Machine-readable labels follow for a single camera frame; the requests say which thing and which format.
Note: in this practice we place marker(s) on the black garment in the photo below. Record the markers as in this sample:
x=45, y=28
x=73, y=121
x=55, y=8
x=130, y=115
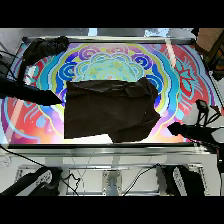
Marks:
x=46, y=48

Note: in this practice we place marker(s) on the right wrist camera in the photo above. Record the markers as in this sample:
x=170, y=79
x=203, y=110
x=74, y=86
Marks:
x=202, y=106

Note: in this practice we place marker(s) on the silver frame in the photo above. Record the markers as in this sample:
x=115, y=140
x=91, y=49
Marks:
x=100, y=152

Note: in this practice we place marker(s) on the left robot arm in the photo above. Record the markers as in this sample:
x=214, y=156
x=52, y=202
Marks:
x=30, y=93

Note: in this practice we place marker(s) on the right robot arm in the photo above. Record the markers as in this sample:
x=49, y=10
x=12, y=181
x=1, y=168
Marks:
x=200, y=131

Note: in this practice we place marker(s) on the brown shirt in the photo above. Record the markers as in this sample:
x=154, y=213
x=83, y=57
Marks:
x=106, y=113

